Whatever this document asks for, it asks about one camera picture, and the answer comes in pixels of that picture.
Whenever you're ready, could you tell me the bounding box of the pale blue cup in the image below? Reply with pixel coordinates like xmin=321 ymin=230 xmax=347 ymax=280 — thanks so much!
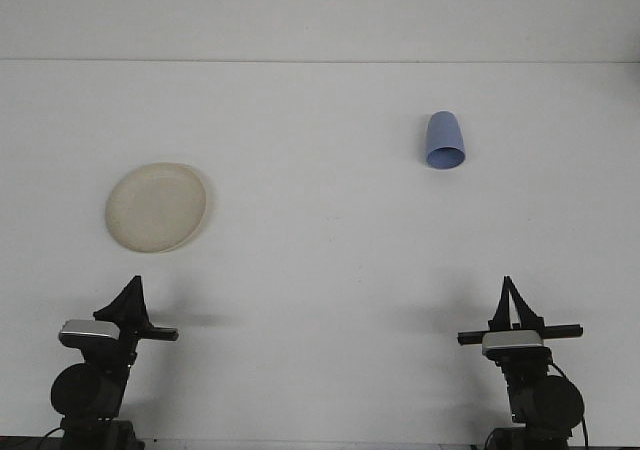
xmin=424 ymin=111 xmax=469 ymax=170

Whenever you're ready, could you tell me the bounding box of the pale round plate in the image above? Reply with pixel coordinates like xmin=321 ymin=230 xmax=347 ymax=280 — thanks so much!
xmin=104 ymin=162 xmax=209 ymax=255

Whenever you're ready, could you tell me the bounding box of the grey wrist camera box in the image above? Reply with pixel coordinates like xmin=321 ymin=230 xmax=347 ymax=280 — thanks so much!
xmin=481 ymin=329 xmax=545 ymax=357
xmin=58 ymin=319 xmax=122 ymax=347

